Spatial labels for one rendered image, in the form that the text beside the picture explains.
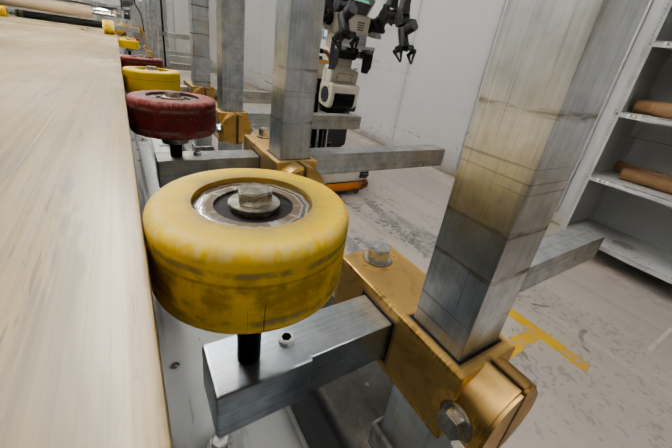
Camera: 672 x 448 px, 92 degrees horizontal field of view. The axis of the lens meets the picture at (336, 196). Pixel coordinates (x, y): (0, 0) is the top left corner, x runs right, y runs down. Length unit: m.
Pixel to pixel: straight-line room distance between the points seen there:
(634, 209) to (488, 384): 2.73
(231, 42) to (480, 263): 0.50
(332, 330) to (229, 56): 0.47
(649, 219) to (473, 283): 2.73
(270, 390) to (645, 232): 2.81
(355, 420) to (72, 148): 0.27
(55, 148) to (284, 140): 0.20
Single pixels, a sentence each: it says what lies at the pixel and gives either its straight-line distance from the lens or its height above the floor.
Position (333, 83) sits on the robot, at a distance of 2.20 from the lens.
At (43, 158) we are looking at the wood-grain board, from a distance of 0.21.
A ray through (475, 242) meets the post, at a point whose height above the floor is 0.89.
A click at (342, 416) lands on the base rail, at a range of 0.32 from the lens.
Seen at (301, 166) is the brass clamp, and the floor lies 0.86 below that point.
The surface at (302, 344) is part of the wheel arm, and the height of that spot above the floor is 0.82.
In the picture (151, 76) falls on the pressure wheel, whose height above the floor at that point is 0.90.
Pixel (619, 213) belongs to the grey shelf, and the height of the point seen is 0.25.
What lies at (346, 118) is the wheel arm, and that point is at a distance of 0.74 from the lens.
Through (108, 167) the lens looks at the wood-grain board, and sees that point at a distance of 0.19.
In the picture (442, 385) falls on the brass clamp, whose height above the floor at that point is 0.81.
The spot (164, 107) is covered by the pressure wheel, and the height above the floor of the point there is 0.90.
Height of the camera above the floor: 0.97
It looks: 23 degrees down
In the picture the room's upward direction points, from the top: 8 degrees clockwise
